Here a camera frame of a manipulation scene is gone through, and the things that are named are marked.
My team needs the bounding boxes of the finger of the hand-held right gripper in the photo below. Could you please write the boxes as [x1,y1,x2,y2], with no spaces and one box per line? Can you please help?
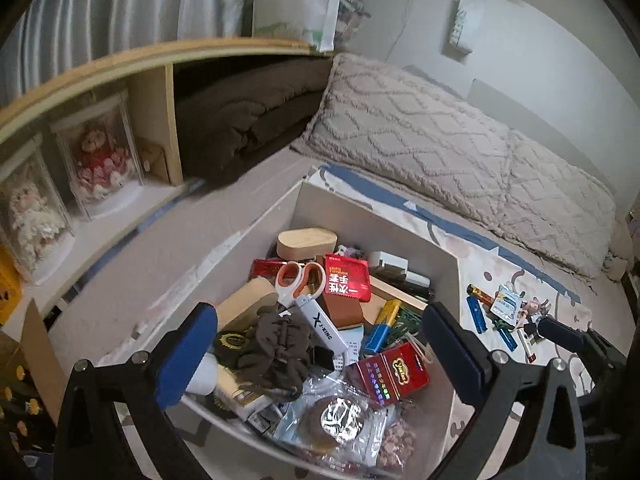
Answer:
[536,315,628,396]

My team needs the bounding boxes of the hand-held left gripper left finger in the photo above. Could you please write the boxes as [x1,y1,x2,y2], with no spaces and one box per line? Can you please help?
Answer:
[52,301,221,480]

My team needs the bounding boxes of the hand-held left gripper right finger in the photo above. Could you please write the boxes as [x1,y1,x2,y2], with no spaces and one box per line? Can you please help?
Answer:
[422,301,591,480]

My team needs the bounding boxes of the brown hair claw clip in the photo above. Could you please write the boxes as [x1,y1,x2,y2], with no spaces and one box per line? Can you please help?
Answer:
[235,305,313,403]

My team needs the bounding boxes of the white storage box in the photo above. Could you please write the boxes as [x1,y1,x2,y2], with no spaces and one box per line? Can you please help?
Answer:
[97,180,461,480]

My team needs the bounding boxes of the small doll figure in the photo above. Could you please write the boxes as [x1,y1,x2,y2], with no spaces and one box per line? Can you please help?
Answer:
[520,299,551,328]

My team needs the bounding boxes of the black pouch gold emblem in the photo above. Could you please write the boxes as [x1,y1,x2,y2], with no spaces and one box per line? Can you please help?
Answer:
[212,327,248,366]

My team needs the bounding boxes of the green clothespin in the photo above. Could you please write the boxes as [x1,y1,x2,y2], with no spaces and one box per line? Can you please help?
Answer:
[395,307,426,348]

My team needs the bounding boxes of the white blue packet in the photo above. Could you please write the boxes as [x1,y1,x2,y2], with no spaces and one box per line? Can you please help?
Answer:
[487,284,524,322]

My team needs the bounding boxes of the gold white cigarette pack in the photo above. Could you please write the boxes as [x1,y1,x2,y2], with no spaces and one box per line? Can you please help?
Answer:
[215,365,271,421]

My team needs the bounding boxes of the dark candy bar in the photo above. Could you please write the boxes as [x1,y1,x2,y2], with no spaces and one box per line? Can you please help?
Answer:
[466,283,494,306]

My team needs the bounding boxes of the red cigarette box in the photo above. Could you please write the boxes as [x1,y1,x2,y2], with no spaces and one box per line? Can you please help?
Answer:
[357,347,431,406]

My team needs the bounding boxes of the blue yellow battery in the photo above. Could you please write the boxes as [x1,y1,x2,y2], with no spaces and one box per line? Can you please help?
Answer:
[361,299,402,354]

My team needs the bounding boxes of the rounded wooden block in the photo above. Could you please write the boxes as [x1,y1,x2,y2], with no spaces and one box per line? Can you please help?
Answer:
[217,279,278,328]

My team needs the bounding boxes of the flat wooden plank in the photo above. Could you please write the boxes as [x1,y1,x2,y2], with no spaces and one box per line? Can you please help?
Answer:
[367,280,431,311]

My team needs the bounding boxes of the beige plush toy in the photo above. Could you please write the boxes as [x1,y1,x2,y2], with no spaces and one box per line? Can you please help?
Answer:
[604,220,632,282]

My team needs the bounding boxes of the printed paper leaflet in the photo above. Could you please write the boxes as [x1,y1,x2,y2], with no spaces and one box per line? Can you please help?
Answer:
[340,327,368,376]

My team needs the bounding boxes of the white charger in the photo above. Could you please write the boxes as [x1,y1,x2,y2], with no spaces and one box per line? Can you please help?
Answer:
[370,251,410,273]

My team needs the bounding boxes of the pink snack bag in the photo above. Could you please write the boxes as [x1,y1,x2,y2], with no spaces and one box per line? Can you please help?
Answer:
[377,420,418,471]

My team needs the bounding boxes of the dark red foil packet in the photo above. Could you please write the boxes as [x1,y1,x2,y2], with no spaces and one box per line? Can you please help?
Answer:
[251,259,286,281]

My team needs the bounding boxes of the red glove packet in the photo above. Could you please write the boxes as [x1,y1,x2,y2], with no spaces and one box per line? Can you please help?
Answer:
[322,255,372,303]

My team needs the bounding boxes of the small black box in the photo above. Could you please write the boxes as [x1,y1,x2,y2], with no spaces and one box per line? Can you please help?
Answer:
[307,345,336,373]

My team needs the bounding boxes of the white X-King box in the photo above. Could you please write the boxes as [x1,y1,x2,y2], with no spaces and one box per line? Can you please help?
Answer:
[295,295,348,353]

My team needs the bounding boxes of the beige textured pillow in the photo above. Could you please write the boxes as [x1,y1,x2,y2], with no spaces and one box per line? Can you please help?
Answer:
[500,130,618,281]
[290,52,521,241]

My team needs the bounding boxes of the brown cardboard box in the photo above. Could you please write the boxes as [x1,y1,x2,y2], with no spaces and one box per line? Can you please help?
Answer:
[0,297,71,461]

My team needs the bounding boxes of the yellow box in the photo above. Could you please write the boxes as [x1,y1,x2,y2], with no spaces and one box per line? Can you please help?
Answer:
[0,245,23,326]

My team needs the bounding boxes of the small brown carton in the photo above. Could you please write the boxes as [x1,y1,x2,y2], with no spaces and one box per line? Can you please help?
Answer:
[137,137,171,183]

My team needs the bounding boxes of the red doll display case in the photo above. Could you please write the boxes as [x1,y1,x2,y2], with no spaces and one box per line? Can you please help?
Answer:
[50,92,146,221]

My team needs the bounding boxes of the white doll display case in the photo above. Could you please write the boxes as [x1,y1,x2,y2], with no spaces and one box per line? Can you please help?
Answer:
[0,135,76,281]

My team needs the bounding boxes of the brown folded blanket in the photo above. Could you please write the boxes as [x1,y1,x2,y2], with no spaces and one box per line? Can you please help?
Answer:
[172,52,336,186]

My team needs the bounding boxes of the wooden bedside shelf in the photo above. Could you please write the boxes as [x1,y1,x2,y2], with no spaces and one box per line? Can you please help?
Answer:
[0,37,326,321]

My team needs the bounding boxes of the clear acrylic holder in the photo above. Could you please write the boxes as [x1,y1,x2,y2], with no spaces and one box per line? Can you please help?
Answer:
[335,0,372,47]

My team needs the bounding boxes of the silver grey curtain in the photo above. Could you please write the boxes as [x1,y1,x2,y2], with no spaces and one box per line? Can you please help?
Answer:
[0,0,251,111]

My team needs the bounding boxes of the white paper bag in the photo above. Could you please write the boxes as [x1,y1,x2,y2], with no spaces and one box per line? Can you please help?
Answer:
[250,0,346,53]

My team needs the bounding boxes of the orange handled scissors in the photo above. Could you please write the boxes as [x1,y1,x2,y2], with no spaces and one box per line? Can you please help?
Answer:
[276,261,326,311]

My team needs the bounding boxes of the white hanging wall pouch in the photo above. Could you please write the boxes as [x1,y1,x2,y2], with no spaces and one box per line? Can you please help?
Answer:
[449,0,484,56]

